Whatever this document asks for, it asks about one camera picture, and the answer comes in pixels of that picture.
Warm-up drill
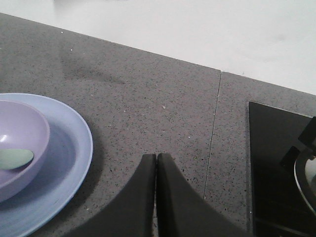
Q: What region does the light blue plate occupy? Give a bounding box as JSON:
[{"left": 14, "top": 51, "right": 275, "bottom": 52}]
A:
[{"left": 0, "top": 93, "right": 93, "bottom": 237}]

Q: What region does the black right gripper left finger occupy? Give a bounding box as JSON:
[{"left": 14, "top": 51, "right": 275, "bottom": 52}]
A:
[{"left": 65, "top": 154, "right": 157, "bottom": 237}]

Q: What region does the pale green plastic spoon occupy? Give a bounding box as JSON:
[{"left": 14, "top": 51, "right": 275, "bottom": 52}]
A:
[{"left": 0, "top": 149, "right": 34, "bottom": 170}]

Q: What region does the black gas cooktop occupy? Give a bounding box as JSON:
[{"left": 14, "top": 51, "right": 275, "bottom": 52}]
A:
[{"left": 249, "top": 102, "right": 316, "bottom": 237}]

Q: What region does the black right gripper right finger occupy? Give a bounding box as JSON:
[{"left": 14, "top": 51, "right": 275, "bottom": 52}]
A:
[{"left": 157, "top": 153, "right": 250, "bottom": 237}]

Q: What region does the lilac plastic bowl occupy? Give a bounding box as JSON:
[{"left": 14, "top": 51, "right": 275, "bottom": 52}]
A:
[{"left": 0, "top": 100, "right": 50, "bottom": 202}]

